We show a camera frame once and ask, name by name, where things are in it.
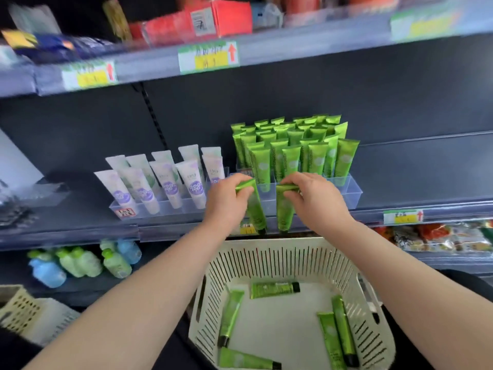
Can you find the yellow packet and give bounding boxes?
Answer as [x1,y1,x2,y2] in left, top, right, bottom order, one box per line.
[102,0,134,43]

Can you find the person's left hand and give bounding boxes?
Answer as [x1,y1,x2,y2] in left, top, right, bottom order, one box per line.
[203,173,255,232]

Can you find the green yellow price label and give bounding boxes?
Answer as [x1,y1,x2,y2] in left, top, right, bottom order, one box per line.
[177,41,240,75]
[383,209,424,225]
[390,4,463,43]
[61,60,118,92]

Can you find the clear plastic display tray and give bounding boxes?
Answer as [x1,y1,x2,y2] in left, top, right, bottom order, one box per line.
[109,165,232,222]
[230,172,364,211]

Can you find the light green bottle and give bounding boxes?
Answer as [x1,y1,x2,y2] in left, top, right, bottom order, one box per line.
[55,246,103,279]
[99,239,133,279]

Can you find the person's left forearm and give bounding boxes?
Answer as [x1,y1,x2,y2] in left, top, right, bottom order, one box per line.
[22,223,236,370]

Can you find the white plastic slotted basket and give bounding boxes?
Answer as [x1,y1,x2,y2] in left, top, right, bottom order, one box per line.
[187,236,397,370]

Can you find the colourful snack packets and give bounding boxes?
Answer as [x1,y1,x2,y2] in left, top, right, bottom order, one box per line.
[373,220,493,254]

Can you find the cream plastic mesh basket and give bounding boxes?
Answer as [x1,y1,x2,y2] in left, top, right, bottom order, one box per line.
[0,284,81,346]

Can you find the grey metal store shelf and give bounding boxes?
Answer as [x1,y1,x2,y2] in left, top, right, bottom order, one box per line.
[0,131,493,252]
[0,0,493,99]

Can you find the light blue bottle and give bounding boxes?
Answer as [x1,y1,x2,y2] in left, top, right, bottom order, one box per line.
[28,257,68,289]
[116,238,143,265]

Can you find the black slotted shelf upright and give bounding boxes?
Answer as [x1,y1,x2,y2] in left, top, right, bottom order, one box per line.
[132,82,169,151]

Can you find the rows of green tubes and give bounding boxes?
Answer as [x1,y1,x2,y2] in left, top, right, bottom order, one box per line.
[230,114,361,186]

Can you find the green black-capped cream tube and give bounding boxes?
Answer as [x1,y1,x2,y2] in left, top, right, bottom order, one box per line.
[331,295,360,368]
[317,311,347,370]
[218,347,282,370]
[217,290,245,348]
[275,183,300,233]
[235,179,268,235]
[250,280,300,300]

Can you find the person's right hand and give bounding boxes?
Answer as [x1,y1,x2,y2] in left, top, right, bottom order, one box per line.
[279,172,356,236]

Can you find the white sign board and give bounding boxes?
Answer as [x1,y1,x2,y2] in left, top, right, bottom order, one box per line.
[0,128,45,190]

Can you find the red cardboard box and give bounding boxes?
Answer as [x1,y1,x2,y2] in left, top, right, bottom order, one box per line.
[129,0,253,47]

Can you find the person's right forearm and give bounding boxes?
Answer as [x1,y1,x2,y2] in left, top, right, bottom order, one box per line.
[334,220,493,370]

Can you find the blue packets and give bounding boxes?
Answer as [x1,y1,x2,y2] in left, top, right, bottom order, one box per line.
[0,29,117,67]

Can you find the rows of white purple tubes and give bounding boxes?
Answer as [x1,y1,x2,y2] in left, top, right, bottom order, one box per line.
[94,144,226,221]

